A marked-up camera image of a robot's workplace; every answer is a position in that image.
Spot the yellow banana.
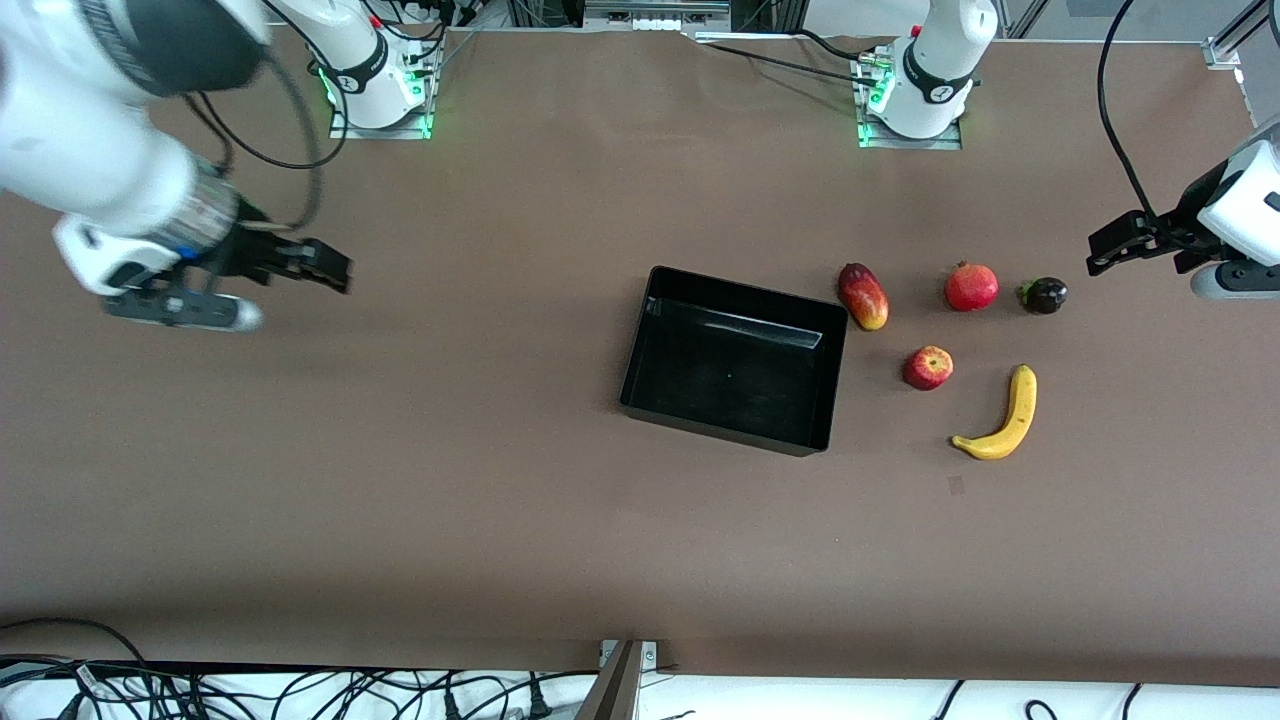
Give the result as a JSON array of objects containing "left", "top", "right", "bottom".
[{"left": 950, "top": 364, "right": 1038, "bottom": 461}]

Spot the red yellow apple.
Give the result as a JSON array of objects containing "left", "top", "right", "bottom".
[{"left": 903, "top": 345, "right": 954, "bottom": 391}]

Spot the black plastic box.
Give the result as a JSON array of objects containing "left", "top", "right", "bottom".
[{"left": 618, "top": 264, "right": 850, "bottom": 458}]

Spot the dark purple mangosteen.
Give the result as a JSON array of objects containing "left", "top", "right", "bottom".
[{"left": 1018, "top": 277, "right": 1069, "bottom": 316}]

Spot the red pomegranate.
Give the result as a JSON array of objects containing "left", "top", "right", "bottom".
[{"left": 944, "top": 261, "right": 1000, "bottom": 313}]

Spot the red yellow mango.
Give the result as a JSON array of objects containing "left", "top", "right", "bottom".
[{"left": 838, "top": 262, "right": 890, "bottom": 332}]

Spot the metal base plate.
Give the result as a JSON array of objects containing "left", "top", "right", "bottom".
[
  {"left": 856, "top": 52, "right": 964, "bottom": 152},
  {"left": 329, "top": 55, "right": 434, "bottom": 141}
]

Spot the aluminium frame profile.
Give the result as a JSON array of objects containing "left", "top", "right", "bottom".
[{"left": 1203, "top": 0, "right": 1280, "bottom": 71}]

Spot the black table cable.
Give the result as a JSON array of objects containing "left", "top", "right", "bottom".
[
  {"left": 695, "top": 40, "right": 881, "bottom": 87},
  {"left": 790, "top": 28, "right": 891, "bottom": 63}
]

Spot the grey socket rail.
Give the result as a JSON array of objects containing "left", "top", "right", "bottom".
[{"left": 583, "top": 0, "right": 733, "bottom": 33}]

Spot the grey camera stand beam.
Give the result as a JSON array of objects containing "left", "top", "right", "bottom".
[{"left": 574, "top": 640, "right": 643, "bottom": 720}]

